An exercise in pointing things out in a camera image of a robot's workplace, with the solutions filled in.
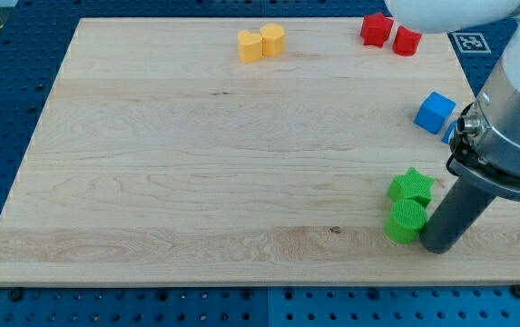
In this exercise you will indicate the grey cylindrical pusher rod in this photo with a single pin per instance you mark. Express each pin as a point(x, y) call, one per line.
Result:
point(461, 206)

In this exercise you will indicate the green star block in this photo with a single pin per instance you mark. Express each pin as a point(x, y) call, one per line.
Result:
point(412, 185)

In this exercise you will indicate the yellow hexagon block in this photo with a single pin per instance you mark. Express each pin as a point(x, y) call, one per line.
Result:
point(273, 39)

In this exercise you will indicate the red star block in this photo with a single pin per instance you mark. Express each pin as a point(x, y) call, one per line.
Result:
point(376, 29)

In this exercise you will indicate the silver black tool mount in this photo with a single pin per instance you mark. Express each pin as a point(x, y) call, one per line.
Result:
point(485, 147)

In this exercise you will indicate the red pentagon block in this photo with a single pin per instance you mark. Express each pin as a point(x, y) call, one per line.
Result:
point(406, 42)

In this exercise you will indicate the yellow heart block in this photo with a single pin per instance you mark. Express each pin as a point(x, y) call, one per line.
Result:
point(249, 46)

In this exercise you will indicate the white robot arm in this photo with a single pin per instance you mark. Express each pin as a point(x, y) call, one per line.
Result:
point(434, 16)

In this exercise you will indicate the blue cube block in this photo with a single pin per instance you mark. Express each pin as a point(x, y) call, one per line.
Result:
point(433, 112)

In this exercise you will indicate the green circle block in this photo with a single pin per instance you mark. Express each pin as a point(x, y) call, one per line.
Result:
point(406, 220)

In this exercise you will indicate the wooden board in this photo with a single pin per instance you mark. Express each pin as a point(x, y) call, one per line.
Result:
point(161, 159)

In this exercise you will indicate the blue block behind arm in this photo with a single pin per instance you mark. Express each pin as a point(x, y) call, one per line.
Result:
point(449, 133)

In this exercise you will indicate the white fiducial marker tag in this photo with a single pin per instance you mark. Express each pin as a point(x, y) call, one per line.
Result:
point(471, 43)

